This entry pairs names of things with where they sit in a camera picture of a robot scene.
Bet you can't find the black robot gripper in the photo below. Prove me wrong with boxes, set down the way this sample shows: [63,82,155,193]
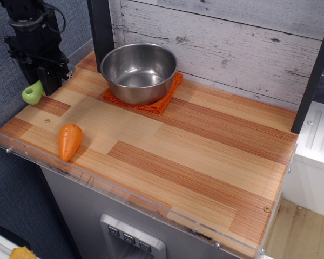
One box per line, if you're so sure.
[0,1,71,96]

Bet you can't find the green handled grey toy spatula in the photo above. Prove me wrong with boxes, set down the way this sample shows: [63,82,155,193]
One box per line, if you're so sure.
[22,80,44,105]

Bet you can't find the orange toy carrot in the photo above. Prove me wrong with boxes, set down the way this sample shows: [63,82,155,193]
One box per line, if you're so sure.
[58,124,83,162]

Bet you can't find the stainless steel bowl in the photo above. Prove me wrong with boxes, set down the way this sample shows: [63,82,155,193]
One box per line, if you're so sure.
[100,43,178,105]

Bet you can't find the orange folded cloth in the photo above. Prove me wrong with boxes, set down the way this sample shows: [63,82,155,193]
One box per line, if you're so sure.
[103,72,184,114]

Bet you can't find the grey toy fridge cabinet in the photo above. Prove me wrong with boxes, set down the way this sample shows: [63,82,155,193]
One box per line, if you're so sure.
[39,165,233,259]

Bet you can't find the yellow black object bottom left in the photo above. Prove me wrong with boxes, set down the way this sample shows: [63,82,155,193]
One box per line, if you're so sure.
[0,225,38,259]

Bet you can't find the silver dispenser button panel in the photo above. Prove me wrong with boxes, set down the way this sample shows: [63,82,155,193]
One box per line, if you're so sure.
[100,213,167,258]

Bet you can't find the clear acrylic table guard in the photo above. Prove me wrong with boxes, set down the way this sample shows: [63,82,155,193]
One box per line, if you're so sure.
[0,38,298,259]

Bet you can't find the white side cabinet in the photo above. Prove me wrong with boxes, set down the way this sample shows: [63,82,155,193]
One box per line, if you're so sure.
[282,102,324,215]

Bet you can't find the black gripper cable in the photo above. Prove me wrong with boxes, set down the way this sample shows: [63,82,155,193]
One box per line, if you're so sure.
[42,1,67,35]

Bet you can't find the black left vertical post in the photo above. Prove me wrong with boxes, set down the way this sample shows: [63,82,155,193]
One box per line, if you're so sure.
[87,0,114,72]

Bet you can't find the black vertical post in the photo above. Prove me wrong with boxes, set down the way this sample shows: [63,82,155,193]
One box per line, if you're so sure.
[87,0,114,72]
[291,38,324,134]

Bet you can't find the black right vertical post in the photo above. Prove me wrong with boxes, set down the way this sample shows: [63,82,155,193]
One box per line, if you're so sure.
[291,38,324,134]

